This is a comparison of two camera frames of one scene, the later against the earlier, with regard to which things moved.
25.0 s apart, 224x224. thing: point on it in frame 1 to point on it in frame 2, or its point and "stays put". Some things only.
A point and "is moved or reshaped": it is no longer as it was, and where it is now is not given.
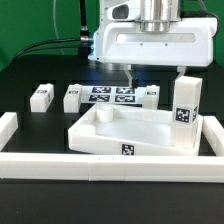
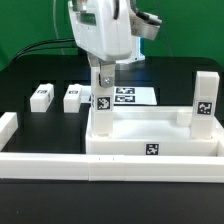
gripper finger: [181, 71] to [94, 61]
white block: [185, 111] to [205, 108]
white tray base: [134, 130] is moved or reshaped
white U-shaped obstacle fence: [110, 167] stays put
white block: [72, 98] stays put
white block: [42, 98] stays put
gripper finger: [127, 68] to [106, 77]
